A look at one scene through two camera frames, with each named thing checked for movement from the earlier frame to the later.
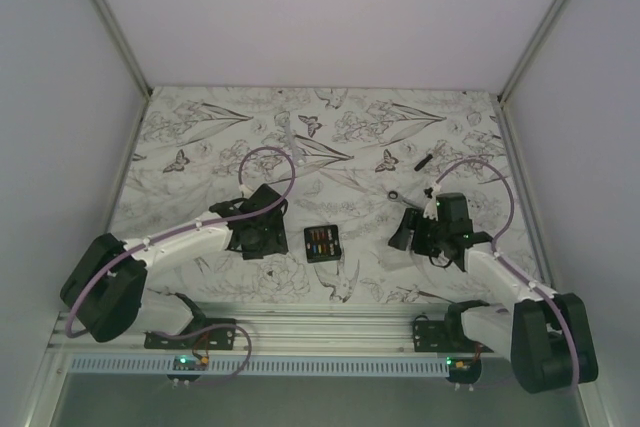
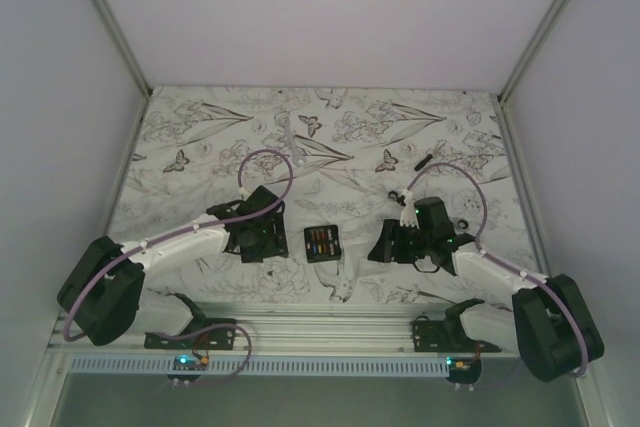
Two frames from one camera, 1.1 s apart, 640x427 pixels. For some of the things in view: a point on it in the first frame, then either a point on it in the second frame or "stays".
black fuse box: x=322 y=243 stays
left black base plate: x=197 y=334 stays
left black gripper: x=276 y=243 stays
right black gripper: x=409 y=222 → x=383 y=252
